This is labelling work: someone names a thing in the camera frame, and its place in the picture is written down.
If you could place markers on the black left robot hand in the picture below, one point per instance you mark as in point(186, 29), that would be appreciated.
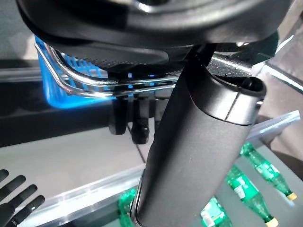
point(189, 146)

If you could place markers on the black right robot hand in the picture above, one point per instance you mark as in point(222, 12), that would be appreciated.
point(16, 201)

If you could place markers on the green plastic drink bottle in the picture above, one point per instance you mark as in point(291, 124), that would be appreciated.
point(243, 189)
point(125, 205)
point(265, 169)
point(214, 214)

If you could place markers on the clear acrylic shelf rail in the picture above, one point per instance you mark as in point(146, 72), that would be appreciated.
point(78, 201)
point(281, 76)

